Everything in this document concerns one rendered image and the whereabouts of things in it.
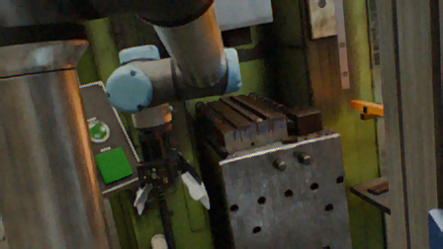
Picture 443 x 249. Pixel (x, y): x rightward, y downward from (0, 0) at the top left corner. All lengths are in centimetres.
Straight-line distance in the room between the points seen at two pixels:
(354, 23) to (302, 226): 70
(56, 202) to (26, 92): 9
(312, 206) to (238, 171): 27
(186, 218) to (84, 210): 113
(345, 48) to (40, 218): 131
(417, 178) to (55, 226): 30
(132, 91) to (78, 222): 35
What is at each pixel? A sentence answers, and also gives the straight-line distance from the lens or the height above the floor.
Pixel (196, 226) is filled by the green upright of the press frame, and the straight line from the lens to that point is 154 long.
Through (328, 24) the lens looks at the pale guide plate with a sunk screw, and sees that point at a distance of 151.
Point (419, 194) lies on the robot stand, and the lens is 17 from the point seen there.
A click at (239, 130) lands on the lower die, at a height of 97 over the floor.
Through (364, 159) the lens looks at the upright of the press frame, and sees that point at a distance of 170.
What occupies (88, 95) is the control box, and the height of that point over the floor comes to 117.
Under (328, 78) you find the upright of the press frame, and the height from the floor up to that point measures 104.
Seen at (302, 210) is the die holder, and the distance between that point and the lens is 140.
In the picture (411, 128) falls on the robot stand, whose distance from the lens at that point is 16.
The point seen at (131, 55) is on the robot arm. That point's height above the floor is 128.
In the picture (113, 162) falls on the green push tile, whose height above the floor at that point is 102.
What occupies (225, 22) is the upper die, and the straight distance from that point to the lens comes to 126.
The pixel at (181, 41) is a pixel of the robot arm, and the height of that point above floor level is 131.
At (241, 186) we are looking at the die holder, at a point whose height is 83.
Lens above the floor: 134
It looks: 15 degrees down
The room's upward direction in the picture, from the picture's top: 10 degrees counter-clockwise
